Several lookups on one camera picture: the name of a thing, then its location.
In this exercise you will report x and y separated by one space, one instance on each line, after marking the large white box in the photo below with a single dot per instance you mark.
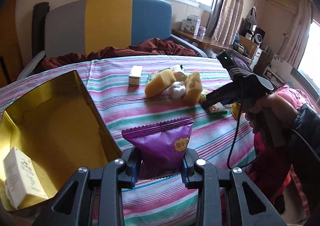
22 185

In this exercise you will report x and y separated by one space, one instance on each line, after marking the wooden wardrobe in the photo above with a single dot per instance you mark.
11 59

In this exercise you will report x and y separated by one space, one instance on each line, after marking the person's right hand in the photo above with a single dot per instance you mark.
271 116

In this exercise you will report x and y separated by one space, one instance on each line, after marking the small white plastic bag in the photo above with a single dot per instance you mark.
177 90

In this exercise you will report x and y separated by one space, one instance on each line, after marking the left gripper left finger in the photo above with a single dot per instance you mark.
129 174

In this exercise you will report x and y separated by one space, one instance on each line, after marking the white appliance box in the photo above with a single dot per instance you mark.
191 24

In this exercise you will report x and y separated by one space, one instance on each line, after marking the tricolour headboard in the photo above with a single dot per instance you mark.
87 26

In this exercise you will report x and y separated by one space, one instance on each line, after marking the black jacket sleeve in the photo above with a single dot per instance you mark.
305 150

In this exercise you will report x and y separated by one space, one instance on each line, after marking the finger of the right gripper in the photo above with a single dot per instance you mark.
227 94

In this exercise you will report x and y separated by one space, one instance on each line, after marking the maroon blanket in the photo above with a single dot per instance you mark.
152 46

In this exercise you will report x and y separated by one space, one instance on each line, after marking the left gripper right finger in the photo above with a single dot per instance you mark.
190 177

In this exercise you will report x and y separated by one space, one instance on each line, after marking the small green carton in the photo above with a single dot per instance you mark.
135 75

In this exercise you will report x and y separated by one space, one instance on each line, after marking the purple snack packet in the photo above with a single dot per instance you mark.
162 146

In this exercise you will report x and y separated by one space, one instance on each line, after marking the red quilt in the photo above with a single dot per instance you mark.
271 168

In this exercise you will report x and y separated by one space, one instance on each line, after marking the pink patterned curtain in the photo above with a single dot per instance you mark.
228 22

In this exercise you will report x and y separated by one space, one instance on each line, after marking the pink jar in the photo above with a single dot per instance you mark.
201 31

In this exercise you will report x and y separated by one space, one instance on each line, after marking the gold tin box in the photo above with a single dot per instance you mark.
58 126

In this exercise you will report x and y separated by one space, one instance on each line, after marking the yellow sponge block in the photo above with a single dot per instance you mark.
193 88
161 82

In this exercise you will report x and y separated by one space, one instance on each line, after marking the wooden desk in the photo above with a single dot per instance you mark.
206 42

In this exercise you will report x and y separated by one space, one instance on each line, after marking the striped bed sheet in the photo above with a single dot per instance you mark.
221 140

